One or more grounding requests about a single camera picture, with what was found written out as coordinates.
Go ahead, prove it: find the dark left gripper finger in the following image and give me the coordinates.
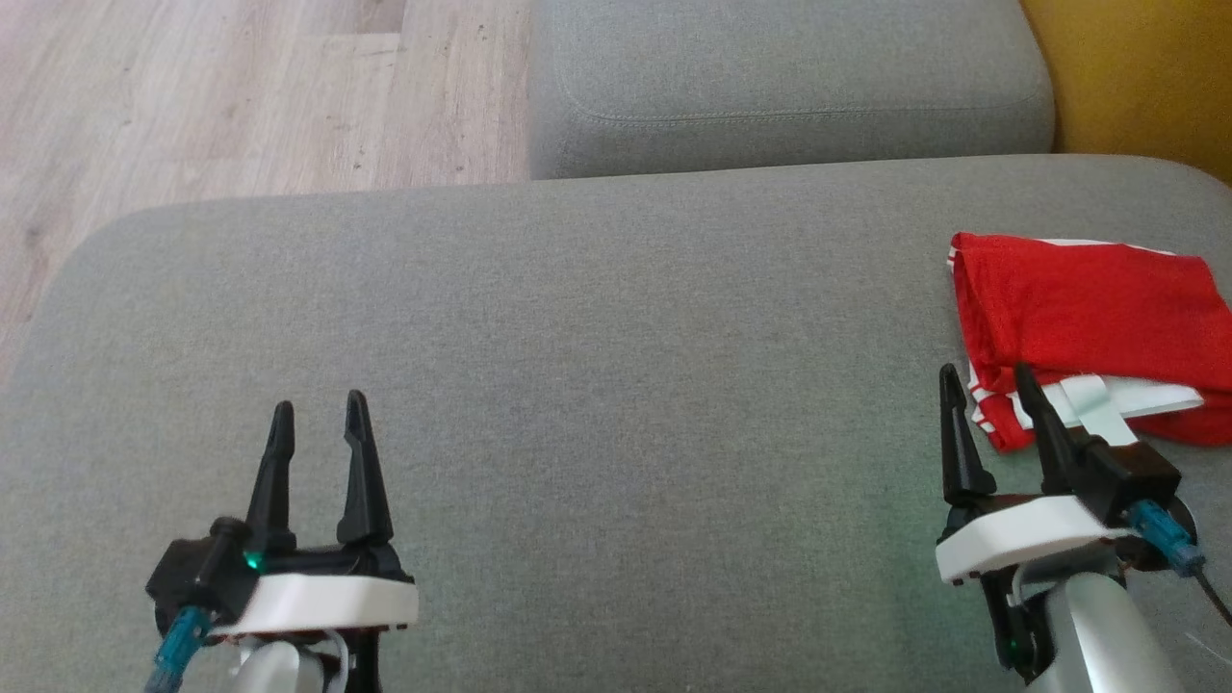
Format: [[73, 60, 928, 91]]
[[245, 400, 297, 552], [335, 390, 396, 546]]

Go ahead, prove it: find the right cable with blue connector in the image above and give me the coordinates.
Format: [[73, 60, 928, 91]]
[[1124, 500, 1232, 625]]

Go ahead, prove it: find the yellow sofa back cushion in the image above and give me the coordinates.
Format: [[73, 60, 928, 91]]
[[1019, 0, 1232, 187]]

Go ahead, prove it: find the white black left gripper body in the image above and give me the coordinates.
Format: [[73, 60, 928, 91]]
[[212, 545, 420, 693]]

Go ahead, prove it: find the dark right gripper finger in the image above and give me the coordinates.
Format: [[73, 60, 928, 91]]
[[938, 363, 999, 506], [1013, 363, 1093, 497]]

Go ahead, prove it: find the red basketball jersey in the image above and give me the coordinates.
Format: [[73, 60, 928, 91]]
[[947, 231, 1232, 454]]

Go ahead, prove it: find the cable with blue connector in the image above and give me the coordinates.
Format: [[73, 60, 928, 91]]
[[1124, 500, 1232, 625], [142, 604, 214, 693]]

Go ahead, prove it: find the left cable with blue connector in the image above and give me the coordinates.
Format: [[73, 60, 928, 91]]
[[142, 604, 214, 693]]

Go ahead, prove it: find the grey sofa seat cushion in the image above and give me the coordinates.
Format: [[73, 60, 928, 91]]
[[526, 0, 1058, 182]]

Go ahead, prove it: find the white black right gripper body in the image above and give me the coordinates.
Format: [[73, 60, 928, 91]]
[[936, 496, 1137, 684]]

